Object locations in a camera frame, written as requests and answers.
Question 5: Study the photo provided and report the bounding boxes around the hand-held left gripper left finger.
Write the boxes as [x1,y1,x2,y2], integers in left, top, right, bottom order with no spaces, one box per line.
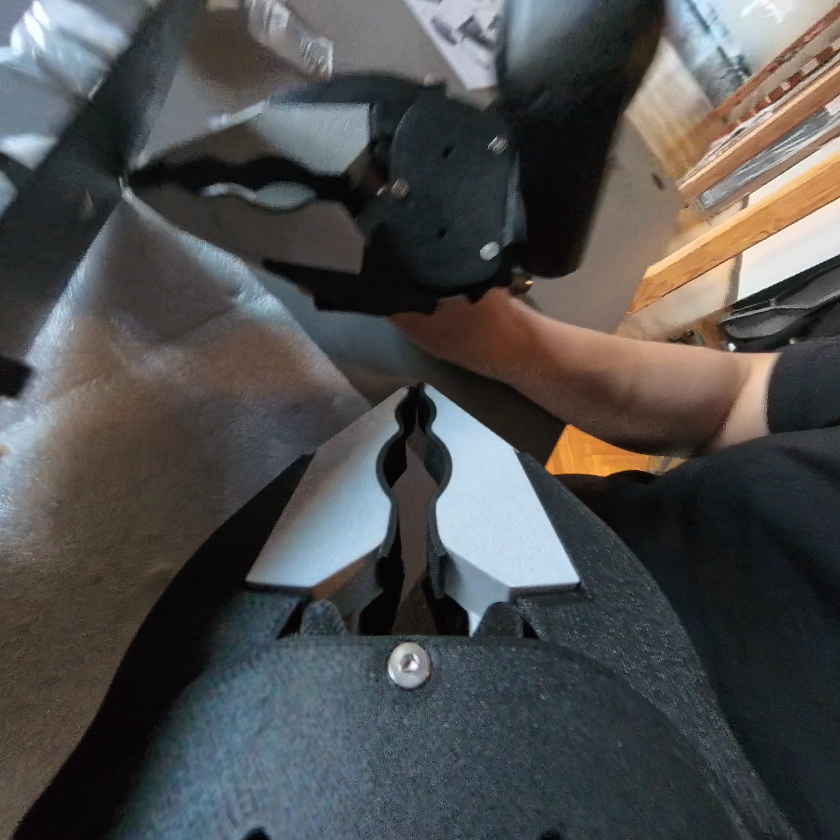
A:
[246,386,417,601]

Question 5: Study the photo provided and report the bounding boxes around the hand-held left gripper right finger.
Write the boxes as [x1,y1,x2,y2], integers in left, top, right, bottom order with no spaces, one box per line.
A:
[420,382,581,636]

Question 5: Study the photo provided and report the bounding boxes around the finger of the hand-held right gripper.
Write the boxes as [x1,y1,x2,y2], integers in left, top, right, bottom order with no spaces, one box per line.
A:
[128,98,375,198]
[134,180,368,280]

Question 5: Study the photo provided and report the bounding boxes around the blue hobby robot arm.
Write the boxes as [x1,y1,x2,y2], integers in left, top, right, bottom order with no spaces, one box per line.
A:
[0,0,211,400]

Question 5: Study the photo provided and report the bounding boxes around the person's right forearm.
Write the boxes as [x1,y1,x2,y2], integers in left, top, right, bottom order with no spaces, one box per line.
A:
[390,289,782,457]

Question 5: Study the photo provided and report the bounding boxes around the printed instruction sheet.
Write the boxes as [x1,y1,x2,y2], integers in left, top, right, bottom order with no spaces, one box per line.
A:
[403,0,509,91]

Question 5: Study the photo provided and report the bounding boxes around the white foam sheet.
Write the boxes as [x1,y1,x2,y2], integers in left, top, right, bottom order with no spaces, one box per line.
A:
[0,187,371,837]

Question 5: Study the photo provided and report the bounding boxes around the person's black shirt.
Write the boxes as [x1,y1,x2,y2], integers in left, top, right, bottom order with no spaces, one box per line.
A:
[558,338,840,840]

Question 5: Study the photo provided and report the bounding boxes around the wooden edged white table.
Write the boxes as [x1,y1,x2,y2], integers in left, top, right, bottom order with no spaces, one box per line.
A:
[623,0,840,336]

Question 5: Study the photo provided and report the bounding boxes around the scattered clear screw bags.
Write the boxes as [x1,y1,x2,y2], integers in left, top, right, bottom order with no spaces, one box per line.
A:
[0,0,337,217]

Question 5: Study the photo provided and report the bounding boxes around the black office chair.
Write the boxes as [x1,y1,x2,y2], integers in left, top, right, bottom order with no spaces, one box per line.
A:
[717,268,840,342]

